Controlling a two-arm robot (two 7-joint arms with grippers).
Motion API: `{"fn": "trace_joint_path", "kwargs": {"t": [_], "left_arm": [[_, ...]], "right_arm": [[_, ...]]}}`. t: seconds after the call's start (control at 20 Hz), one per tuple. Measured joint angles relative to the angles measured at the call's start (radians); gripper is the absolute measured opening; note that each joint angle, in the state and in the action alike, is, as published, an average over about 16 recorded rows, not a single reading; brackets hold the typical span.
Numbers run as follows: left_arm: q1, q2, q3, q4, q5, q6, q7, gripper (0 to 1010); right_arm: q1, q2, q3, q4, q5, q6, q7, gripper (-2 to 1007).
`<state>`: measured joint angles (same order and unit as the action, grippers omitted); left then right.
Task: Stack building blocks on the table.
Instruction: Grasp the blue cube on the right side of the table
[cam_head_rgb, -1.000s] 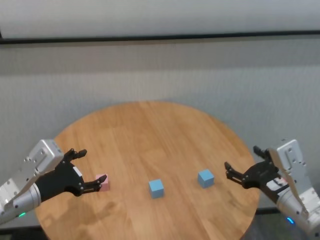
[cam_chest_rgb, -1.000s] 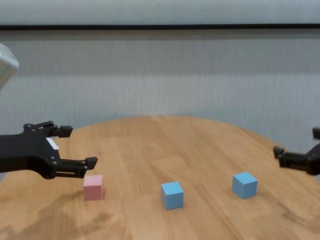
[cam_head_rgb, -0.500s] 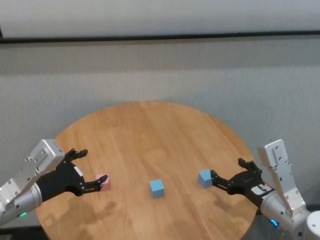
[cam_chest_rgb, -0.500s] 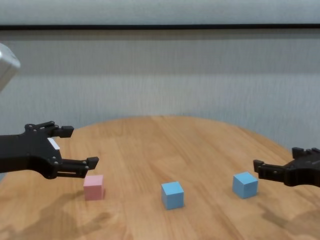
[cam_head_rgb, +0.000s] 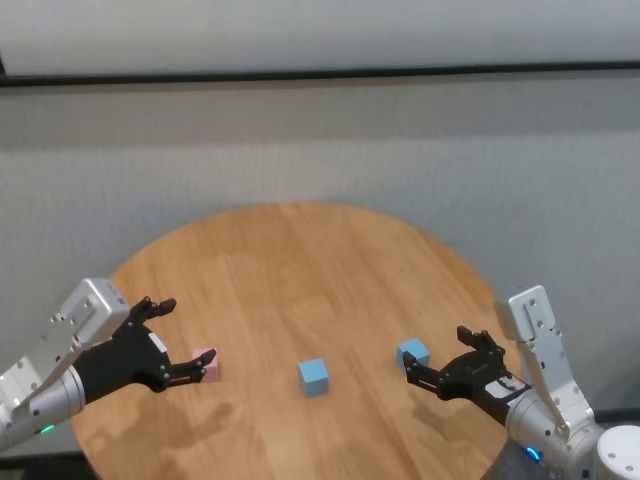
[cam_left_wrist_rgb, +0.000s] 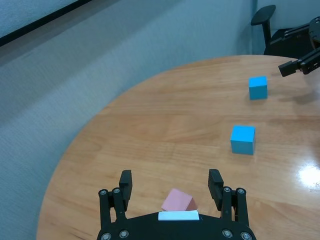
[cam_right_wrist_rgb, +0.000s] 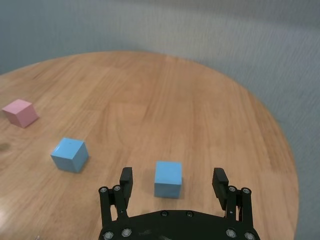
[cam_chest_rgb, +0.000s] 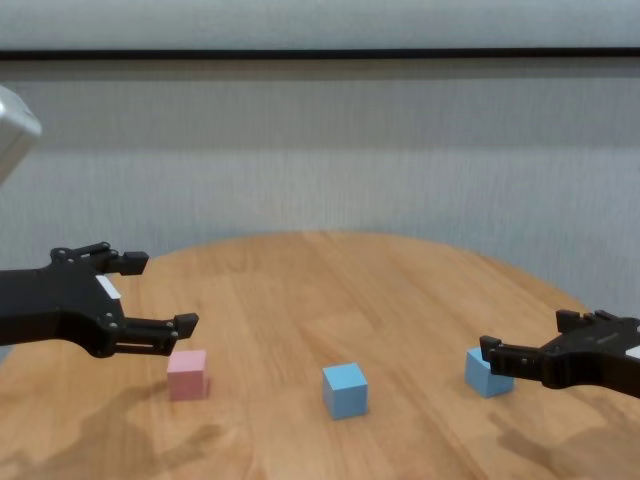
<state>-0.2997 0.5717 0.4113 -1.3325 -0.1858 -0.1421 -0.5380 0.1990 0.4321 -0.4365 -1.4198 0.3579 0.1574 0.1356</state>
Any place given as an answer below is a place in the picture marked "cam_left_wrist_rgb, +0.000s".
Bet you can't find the black office chair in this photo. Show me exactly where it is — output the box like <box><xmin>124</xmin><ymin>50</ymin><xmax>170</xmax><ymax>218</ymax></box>
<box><xmin>250</xmin><ymin>4</ymin><xmax>320</xmax><ymax>58</ymax></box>

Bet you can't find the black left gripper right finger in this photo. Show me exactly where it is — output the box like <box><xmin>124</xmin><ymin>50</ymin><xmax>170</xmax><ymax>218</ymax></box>
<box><xmin>207</xmin><ymin>169</ymin><xmax>250</xmax><ymax>223</ymax></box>

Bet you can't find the blue wooden cube block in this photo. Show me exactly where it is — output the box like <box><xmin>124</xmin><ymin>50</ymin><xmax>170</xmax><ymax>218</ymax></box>
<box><xmin>229</xmin><ymin>124</ymin><xmax>256</xmax><ymax>156</ymax></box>
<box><xmin>248</xmin><ymin>76</ymin><xmax>268</xmax><ymax>101</ymax></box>

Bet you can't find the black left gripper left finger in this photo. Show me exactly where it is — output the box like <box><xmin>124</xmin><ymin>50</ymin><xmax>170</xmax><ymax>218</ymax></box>
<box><xmin>97</xmin><ymin>169</ymin><xmax>133</xmax><ymax>226</ymax></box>

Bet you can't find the black wall strip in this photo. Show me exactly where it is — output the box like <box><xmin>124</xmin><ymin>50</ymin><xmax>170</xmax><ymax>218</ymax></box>
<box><xmin>0</xmin><ymin>0</ymin><xmax>95</xmax><ymax>47</ymax></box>

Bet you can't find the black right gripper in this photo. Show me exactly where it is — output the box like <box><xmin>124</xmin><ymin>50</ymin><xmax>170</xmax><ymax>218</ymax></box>
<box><xmin>278</xmin><ymin>16</ymin><xmax>320</xmax><ymax>77</ymax></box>

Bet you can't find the pink wooden cube block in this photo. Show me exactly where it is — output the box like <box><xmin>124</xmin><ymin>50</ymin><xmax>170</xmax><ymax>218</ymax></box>
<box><xmin>161</xmin><ymin>188</ymin><xmax>199</xmax><ymax>213</ymax></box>

